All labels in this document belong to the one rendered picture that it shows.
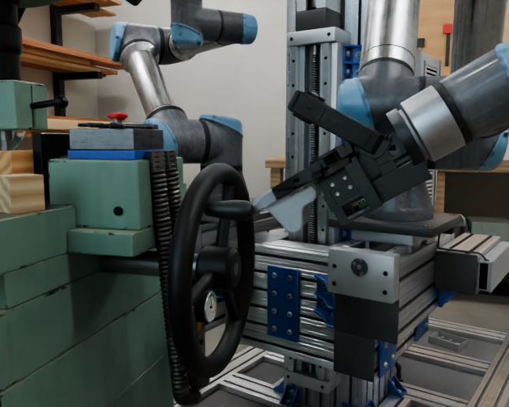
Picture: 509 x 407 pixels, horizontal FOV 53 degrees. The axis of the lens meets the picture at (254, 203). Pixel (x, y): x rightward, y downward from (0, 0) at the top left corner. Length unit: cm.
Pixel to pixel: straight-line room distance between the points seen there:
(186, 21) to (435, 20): 282
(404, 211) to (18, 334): 75
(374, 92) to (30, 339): 51
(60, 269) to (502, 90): 55
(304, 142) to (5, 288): 89
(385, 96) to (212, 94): 361
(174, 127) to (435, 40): 282
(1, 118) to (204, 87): 353
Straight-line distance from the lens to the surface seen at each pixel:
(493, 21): 101
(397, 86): 68
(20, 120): 81
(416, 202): 111
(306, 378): 143
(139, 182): 66
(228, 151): 134
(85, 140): 71
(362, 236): 110
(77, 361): 76
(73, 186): 71
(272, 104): 405
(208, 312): 102
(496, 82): 57
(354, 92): 68
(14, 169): 75
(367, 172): 59
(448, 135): 57
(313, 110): 58
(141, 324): 90
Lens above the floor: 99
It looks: 7 degrees down
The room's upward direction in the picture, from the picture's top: straight up
